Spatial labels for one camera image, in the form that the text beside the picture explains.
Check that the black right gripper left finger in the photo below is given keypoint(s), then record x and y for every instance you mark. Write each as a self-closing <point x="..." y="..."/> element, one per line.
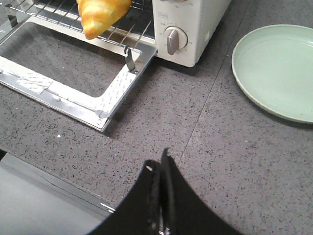
<point x="139" y="212"/>

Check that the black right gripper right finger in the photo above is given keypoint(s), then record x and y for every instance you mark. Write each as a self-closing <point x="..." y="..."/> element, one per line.
<point x="184" y="213"/>

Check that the glass oven door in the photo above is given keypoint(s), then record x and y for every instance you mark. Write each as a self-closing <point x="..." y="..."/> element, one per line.
<point x="95" y="112"/>

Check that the yellow croissant bread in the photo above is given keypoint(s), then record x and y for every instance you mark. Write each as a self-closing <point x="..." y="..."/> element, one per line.
<point x="99" y="15"/>

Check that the white Toshiba toaster oven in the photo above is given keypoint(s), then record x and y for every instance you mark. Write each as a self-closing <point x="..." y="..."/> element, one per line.
<point x="197" y="18"/>

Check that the light green plate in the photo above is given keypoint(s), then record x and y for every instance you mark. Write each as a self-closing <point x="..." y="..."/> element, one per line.
<point x="273" y="66"/>

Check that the grey timer knob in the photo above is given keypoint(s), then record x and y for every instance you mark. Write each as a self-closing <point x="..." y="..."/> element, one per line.
<point x="176" y="39"/>

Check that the metal oven wire rack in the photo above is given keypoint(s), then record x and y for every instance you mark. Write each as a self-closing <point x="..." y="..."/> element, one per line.
<point x="133" y="28"/>

